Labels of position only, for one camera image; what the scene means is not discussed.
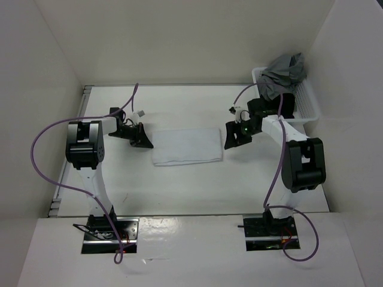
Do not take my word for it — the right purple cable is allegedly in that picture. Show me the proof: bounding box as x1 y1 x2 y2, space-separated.
232 83 320 263

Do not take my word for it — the purple cable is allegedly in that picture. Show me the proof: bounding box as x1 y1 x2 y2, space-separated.
232 83 320 263
31 83 140 265

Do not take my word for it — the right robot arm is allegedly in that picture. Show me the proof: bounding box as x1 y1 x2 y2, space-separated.
224 94 326 235

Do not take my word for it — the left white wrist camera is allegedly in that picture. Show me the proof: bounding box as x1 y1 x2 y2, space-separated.
130 110 145 125

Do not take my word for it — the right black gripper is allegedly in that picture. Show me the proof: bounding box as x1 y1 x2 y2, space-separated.
224 119 260 149

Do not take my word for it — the grey skirt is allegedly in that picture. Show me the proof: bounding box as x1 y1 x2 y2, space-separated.
258 53 307 101

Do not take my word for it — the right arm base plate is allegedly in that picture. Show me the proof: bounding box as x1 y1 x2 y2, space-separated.
238 212 300 251

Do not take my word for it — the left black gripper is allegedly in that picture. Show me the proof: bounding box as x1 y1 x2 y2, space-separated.
108 123 153 149

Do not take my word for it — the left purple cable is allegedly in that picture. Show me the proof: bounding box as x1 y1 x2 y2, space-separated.
31 83 140 265

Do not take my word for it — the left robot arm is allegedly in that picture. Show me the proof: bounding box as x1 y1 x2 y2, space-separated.
65 108 153 239

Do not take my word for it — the black skirt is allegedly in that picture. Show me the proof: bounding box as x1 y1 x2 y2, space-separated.
266 93 296 119

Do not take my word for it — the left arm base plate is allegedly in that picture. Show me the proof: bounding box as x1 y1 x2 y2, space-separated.
72 216 139 254

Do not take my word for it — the white plastic laundry basket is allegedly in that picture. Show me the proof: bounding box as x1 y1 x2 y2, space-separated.
252 67 320 125

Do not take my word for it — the white skirt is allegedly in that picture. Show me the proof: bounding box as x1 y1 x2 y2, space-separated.
152 127 223 167

